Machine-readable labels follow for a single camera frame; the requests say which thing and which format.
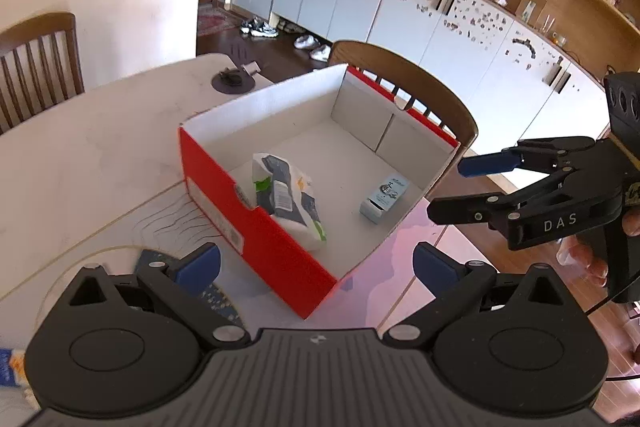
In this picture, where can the black phone stand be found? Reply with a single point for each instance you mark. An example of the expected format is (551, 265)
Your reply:
(236, 81)

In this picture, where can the white storage cabinets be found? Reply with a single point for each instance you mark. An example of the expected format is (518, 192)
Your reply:
(515, 84)

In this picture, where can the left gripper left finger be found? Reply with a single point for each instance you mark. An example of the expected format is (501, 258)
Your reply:
(179, 289)

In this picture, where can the small light blue carton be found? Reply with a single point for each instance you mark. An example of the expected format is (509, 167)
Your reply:
(386, 195)

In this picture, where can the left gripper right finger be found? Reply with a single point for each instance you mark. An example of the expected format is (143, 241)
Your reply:
(458, 290)

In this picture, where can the wooden chair near cabinets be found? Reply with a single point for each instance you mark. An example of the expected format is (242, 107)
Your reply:
(407, 76)

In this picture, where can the blue patterned table mat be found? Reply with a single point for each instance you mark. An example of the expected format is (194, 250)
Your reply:
(378, 293)

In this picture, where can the pair of sneakers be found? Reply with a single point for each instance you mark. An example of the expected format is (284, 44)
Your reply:
(255, 27)

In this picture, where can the red door rug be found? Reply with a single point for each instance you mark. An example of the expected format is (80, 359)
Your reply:
(212, 19)

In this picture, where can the wooden chair by wall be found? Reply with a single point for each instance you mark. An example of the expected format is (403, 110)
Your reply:
(40, 67)

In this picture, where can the person's right hand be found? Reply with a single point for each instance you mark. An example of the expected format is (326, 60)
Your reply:
(610, 255)

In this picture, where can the white slippers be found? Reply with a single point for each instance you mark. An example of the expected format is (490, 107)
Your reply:
(319, 52)

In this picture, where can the red cardboard box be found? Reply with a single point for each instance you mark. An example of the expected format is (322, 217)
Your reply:
(348, 135)

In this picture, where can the blue orange snack packet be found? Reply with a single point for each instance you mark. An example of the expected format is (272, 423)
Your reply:
(12, 368)

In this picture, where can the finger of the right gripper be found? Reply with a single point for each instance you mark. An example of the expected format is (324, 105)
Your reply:
(481, 208)
(537, 155)

